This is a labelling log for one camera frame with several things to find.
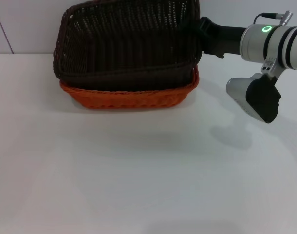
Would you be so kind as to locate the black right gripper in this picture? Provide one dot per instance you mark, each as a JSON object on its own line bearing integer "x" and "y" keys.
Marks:
{"x": 224, "y": 39}

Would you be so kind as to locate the dark brown woven basket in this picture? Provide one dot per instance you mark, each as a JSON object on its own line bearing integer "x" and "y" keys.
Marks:
{"x": 129, "y": 48}

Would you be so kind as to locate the orange woven plastic basket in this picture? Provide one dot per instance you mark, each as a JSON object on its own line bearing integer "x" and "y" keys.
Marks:
{"x": 129, "y": 100}

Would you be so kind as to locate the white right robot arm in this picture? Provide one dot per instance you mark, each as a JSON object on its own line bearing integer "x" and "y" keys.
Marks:
{"x": 275, "y": 46}

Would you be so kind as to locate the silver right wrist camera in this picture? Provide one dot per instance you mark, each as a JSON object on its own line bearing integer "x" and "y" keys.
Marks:
{"x": 258, "y": 97}

